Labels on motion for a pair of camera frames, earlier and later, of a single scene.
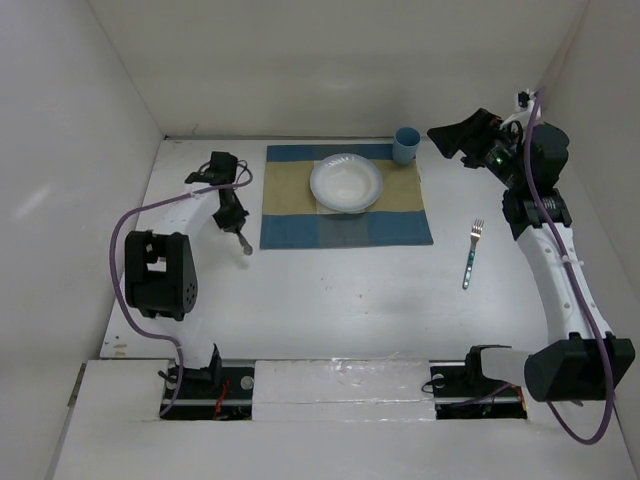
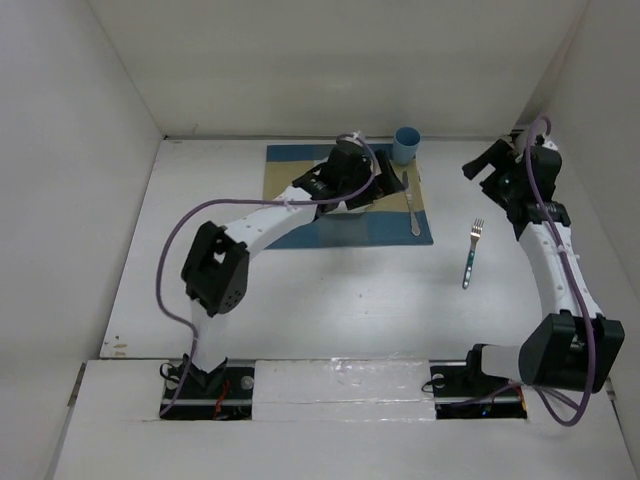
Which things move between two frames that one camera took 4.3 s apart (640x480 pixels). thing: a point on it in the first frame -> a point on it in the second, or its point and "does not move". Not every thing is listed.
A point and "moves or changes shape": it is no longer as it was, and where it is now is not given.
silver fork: x=475 y=234 does not move
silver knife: x=247 y=247 moves or changes shape
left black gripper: x=237 y=219 -> x=392 y=186
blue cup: x=405 y=144 does not move
